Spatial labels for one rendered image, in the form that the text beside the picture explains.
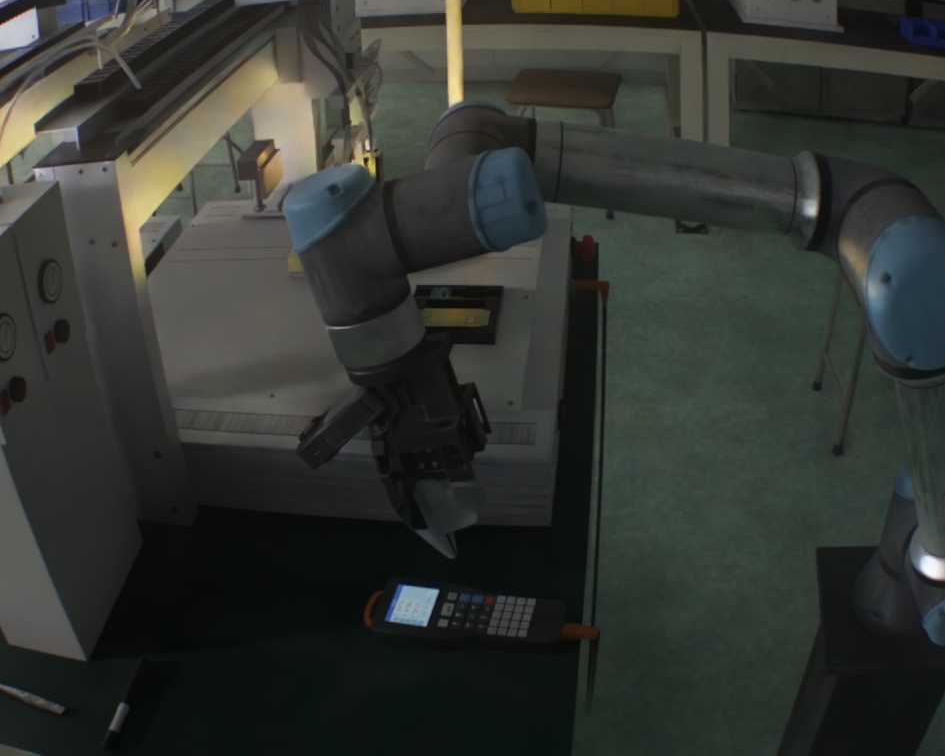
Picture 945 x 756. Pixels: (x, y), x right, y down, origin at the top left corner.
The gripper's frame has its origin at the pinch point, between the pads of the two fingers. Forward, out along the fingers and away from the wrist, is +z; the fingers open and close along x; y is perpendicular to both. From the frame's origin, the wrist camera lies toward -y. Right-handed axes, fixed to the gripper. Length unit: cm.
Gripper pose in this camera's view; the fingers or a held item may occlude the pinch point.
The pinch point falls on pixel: (445, 544)
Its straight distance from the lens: 99.7
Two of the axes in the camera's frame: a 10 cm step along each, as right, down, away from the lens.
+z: 3.0, 8.5, 4.3
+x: 2.1, -5.0, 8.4
